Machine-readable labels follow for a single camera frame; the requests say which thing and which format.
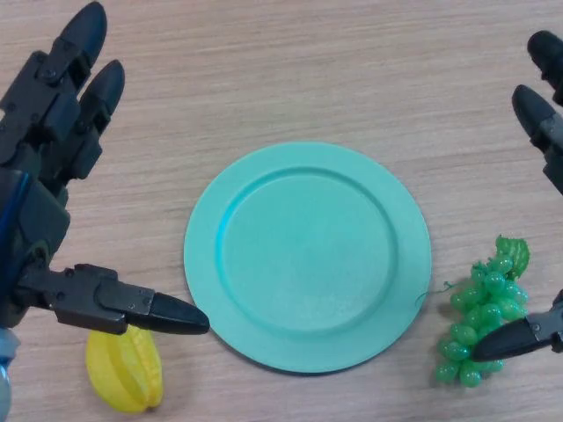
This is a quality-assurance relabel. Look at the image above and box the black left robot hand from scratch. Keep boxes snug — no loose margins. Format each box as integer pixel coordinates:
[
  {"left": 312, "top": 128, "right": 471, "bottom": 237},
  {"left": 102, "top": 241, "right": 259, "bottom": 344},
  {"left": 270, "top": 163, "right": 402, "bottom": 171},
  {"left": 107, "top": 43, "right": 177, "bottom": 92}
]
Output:
[{"left": 0, "top": 1, "right": 211, "bottom": 338}]

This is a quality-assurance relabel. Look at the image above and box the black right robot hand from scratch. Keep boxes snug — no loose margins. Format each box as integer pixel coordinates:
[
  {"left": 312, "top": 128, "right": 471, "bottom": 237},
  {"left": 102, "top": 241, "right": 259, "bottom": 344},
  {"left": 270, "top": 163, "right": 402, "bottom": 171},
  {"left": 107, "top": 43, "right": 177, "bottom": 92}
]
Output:
[{"left": 471, "top": 29, "right": 563, "bottom": 364}]

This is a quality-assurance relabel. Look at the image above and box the green plastic grape bunch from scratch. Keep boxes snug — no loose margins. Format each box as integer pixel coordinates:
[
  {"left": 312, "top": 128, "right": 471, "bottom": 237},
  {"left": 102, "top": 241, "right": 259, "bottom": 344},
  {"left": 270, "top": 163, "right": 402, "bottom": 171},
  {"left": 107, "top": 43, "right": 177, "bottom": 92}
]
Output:
[{"left": 414, "top": 235, "right": 532, "bottom": 389}]

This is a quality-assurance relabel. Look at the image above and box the round teal plate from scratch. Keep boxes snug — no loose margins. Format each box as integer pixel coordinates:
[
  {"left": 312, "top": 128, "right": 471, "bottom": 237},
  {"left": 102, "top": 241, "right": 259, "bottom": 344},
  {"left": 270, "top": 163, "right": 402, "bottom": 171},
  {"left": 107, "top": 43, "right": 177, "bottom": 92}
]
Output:
[{"left": 183, "top": 141, "right": 432, "bottom": 376}]

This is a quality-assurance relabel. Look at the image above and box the yellow starfruit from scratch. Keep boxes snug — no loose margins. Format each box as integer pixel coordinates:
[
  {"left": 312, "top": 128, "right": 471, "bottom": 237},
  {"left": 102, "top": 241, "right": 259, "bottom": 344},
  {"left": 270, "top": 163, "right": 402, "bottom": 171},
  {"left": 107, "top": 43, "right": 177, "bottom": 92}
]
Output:
[{"left": 84, "top": 327, "right": 165, "bottom": 415}]

